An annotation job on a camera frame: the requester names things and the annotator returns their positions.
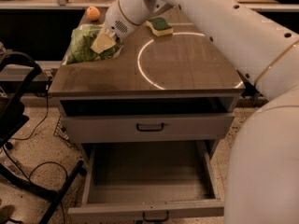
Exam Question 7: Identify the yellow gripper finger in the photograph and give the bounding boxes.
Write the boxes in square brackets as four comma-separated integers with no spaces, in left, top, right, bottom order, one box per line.
[91,32,116,54]

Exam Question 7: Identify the closed grey upper drawer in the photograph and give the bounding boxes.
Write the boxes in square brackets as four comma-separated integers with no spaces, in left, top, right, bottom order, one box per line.
[61,113,234,144]

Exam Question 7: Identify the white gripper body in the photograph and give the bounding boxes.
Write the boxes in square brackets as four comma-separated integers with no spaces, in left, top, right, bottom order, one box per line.
[104,1,138,38]

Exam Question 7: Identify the orange fruit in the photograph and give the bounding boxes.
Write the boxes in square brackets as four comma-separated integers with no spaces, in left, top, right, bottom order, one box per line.
[86,7,101,21]

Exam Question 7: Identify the green and yellow sponge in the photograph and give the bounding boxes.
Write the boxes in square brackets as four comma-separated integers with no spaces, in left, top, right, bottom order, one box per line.
[146,17,174,36]

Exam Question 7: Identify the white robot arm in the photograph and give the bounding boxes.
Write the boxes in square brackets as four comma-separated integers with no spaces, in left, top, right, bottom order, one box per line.
[104,0,299,224]

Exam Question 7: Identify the grey drawer cabinet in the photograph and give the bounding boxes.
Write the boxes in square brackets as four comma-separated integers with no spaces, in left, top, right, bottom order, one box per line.
[48,7,246,224]

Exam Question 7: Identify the black floor cable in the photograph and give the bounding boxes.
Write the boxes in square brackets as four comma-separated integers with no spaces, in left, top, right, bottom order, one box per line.
[0,77,69,224]

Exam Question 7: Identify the open grey bottom drawer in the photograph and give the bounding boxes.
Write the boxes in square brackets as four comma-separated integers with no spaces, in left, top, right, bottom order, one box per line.
[68,141,224,222]

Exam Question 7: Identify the green jalapeno chip bag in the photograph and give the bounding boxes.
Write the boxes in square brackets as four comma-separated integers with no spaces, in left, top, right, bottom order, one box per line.
[64,24,123,65]

